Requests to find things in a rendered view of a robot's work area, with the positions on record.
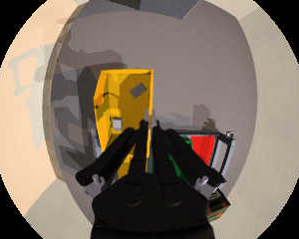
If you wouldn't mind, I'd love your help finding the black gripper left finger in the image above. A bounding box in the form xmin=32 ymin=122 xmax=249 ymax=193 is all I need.
xmin=76 ymin=109 xmax=150 ymax=207

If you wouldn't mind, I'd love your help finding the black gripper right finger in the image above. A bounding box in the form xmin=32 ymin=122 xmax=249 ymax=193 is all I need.
xmin=150 ymin=110 xmax=224 ymax=207

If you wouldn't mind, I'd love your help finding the green bin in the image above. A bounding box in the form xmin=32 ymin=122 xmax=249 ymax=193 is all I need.
xmin=169 ymin=137 xmax=193 ymax=184

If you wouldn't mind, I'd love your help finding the yellow bin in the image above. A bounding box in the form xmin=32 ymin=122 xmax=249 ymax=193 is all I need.
xmin=94 ymin=69 xmax=153 ymax=152

